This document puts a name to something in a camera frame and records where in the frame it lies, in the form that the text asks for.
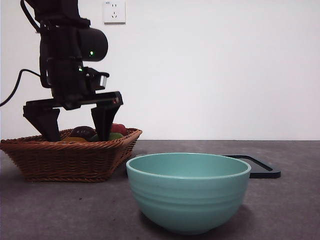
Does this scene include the brown kiwi fruit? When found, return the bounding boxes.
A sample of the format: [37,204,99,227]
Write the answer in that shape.
[59,136,87,143]

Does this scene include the brown wicker basket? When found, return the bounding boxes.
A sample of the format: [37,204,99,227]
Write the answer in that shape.
[0,127,144,183]

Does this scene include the teal ribbed bowl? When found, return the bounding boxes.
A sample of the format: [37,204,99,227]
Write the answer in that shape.
[125,152,252,236]

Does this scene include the left wrist grey camera box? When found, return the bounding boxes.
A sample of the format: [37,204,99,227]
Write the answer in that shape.
[86,67,110,91]

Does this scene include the green fruit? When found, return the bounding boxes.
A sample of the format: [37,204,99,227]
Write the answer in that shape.
[89,132,125,142]

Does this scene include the black rectangular tray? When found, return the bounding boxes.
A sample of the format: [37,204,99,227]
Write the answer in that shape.
[124,154,282,179]

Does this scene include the dark purple fruit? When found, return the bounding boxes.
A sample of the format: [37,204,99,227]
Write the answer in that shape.
[71,126,97,140]

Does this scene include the red fruit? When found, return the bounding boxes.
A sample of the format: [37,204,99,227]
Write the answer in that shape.
[109,123,127,135]

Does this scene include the white wall socket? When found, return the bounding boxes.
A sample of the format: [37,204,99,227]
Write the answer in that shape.
[103,1,126,25]

